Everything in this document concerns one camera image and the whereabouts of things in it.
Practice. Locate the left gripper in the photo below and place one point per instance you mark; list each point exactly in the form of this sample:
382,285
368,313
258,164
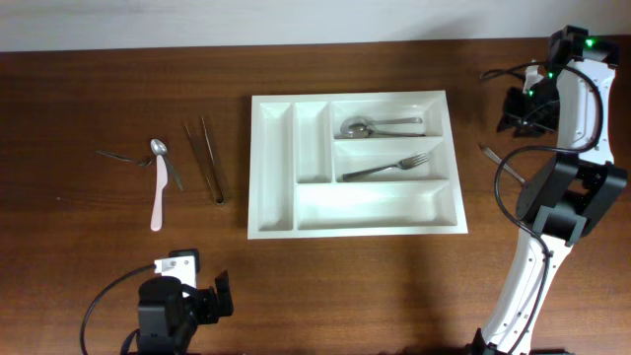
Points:
208,296

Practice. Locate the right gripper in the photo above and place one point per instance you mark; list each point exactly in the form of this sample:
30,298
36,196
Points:
514,115

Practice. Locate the silver fork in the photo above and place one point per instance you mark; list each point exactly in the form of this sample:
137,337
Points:
496,159
404,164

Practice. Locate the silver tablespoon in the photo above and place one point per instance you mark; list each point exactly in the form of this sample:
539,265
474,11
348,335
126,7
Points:
369,132
353,123

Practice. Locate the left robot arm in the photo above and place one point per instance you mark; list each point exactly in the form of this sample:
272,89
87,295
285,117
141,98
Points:
170,312

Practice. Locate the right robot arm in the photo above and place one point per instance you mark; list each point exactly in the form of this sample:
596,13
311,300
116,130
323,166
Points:
566,94

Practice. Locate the pink plastic knife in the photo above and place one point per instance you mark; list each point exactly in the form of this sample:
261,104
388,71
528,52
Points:
157,217

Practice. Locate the white plastic cutlery tray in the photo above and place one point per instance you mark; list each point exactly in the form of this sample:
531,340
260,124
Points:
297,158

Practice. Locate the long metal tweezers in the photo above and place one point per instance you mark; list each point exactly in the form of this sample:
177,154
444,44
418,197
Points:
203,148

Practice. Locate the small dark teaspoon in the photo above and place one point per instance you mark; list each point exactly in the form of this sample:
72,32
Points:
145,162

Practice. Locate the silver teaspoon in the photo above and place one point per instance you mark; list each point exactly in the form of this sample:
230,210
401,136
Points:
160,149

